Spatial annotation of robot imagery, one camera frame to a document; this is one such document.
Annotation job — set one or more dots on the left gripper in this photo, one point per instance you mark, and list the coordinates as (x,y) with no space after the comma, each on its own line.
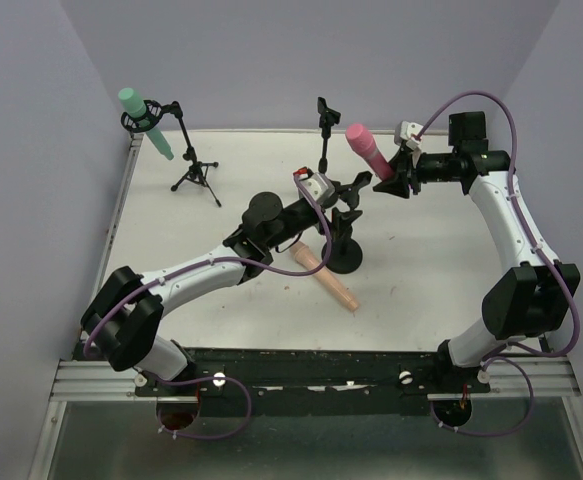
(344,201)

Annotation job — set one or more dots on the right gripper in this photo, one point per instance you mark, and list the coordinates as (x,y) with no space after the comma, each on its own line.
(410,171)

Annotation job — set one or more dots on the black round-base stand front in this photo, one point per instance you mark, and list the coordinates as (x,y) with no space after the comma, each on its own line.
(345,257)

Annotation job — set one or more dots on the black round-base stand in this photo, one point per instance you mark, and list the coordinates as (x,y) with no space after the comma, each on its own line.
(328,118)
(345,257)

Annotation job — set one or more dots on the pink toy microphone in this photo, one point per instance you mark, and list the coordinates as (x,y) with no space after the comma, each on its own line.
(362,143)

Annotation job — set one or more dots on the black tripod shock-mount stand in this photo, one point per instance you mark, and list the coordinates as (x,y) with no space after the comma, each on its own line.
(197,171)

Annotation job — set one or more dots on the green toy microphone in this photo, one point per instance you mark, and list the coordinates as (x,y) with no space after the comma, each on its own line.
(138,118)

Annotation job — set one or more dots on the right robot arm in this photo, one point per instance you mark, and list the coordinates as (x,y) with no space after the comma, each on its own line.
(531,297)

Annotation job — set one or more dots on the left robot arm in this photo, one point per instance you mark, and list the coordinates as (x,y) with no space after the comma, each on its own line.
(123,318)

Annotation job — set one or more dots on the black round-base stand rear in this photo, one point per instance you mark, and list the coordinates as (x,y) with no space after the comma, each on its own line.
(328,118)

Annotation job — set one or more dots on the peach toy microphone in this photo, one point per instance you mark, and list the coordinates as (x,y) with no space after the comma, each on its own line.
(303,255)

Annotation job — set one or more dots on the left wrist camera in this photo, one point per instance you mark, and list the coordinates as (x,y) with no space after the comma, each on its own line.
(318,187)

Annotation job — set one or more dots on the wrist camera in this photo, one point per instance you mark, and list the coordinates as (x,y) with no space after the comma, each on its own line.
(408,134)
(318,187)

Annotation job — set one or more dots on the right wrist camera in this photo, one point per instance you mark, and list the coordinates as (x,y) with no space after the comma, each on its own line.
(408,134)

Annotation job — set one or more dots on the black front mounting rail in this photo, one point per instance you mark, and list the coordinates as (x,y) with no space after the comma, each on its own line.
(232,383)

